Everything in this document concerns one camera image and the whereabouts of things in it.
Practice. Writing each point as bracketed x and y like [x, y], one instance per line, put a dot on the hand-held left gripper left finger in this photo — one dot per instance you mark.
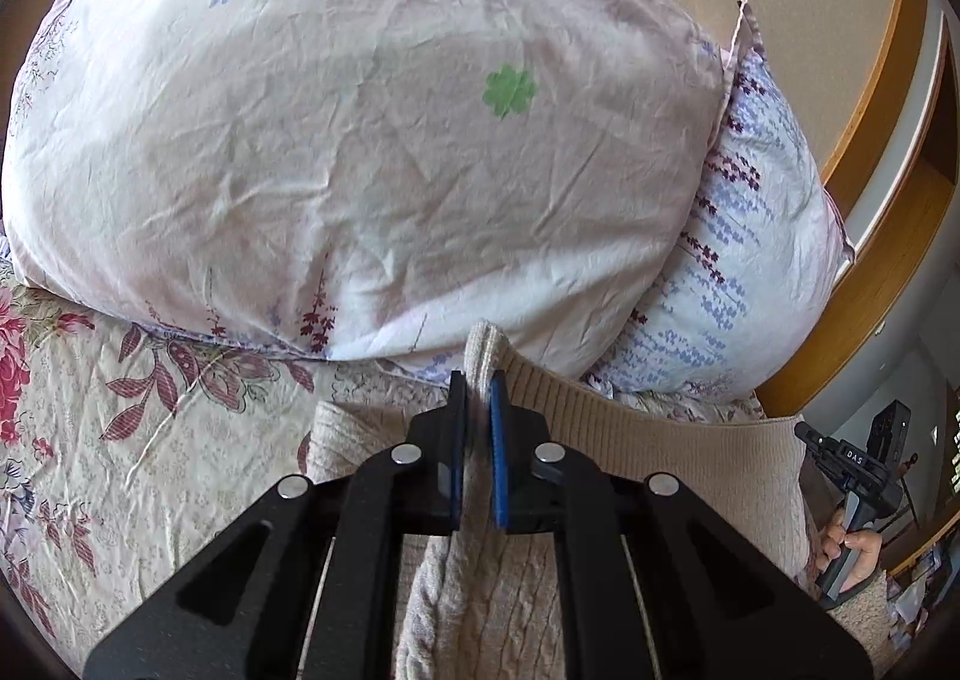
[450, 470]

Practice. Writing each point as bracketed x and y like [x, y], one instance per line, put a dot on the cluttered wooden table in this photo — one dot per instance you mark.
[919, 590]

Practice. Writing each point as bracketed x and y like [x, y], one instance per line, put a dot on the lavender print pillow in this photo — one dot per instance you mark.
[742, 237]

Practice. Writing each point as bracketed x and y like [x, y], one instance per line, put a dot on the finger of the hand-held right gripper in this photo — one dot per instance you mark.
[814, 441]

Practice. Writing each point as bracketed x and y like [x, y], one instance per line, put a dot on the pink floral pillow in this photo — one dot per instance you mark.
[337, 147]

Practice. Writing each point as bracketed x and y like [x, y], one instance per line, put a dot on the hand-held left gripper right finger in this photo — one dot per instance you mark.
[499, 470]

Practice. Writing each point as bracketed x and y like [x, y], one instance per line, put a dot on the person's right forearm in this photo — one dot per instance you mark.
[866, 616]

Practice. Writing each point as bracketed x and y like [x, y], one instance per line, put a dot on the floral bed sheet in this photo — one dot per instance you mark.
[150, 440]

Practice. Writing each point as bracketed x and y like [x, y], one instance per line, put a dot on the person's right hand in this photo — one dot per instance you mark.
[866, 551]

